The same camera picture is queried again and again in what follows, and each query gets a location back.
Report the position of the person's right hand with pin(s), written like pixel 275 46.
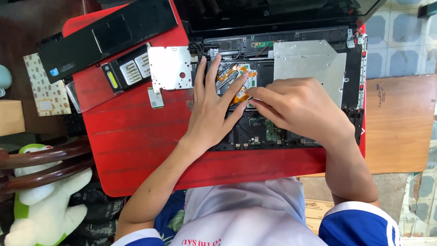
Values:
pixel 307 109

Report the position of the person's left hand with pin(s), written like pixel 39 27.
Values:
pixel 206 116

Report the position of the black laptop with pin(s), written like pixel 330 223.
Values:
pixel 307 30

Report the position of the silver optical drive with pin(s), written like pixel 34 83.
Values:
pixel 307 61

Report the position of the black laptop battery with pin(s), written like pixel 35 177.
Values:
pixel 126 70

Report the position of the light wooden table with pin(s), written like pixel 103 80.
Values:
pixel 399 126

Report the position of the printed cardboard box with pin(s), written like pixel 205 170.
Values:
pixel 317 210

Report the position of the white and blue shirt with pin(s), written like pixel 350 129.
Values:
pixel 249 215

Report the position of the clear plastic container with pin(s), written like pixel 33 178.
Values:
pixel 80 97

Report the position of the black laptop palmrest cover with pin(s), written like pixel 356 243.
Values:
pixel 105 37

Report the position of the black bag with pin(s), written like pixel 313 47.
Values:
pixel 99 211

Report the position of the beige patterned notebook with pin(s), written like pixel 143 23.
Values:
pixel 46 88

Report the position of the dark wooden chair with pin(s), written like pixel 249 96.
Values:
pixel 44 159

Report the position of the white and green plush toy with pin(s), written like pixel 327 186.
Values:
pixel 44 208

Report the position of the brown cardboard box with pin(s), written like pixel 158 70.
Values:
pixel 11 118

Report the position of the pale teal object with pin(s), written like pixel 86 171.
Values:
pixel 4 78

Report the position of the silver metal bracket plate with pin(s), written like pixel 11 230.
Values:
pixel 169 68

